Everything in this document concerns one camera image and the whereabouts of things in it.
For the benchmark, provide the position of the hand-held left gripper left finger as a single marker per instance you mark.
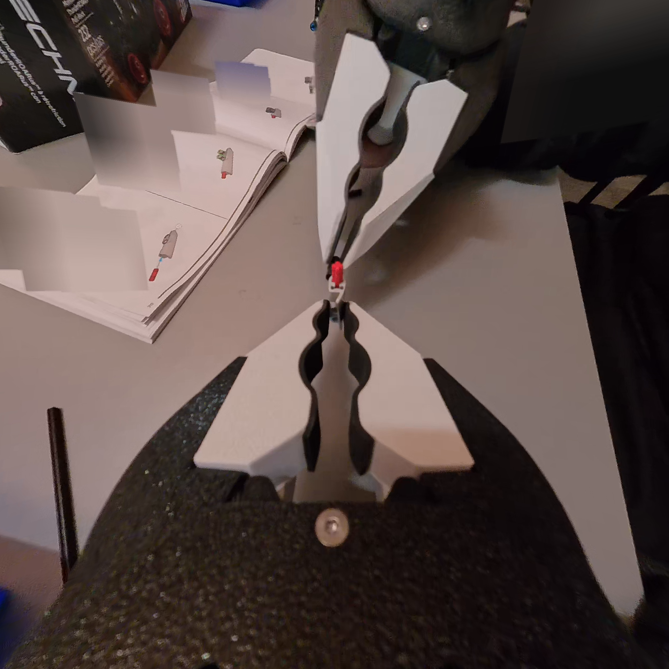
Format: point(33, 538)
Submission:
point(251, 418)

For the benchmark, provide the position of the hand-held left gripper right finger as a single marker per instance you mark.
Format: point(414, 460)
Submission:
point(413, 418)

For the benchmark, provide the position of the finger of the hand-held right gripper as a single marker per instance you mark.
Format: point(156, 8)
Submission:
point(339, 115)
point(418, 151)

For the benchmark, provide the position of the grey toy part red pin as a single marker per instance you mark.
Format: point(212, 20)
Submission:
point(337, 272)

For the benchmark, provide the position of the grey desk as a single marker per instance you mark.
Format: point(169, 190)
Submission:
point(470, 313)

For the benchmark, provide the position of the open instruction booklet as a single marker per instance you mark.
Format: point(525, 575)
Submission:
point(219, 198)

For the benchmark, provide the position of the black thin rod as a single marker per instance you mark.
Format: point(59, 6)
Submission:
point(62, 496)

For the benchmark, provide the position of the black toy set box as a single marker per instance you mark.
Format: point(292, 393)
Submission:
point(47, 78)

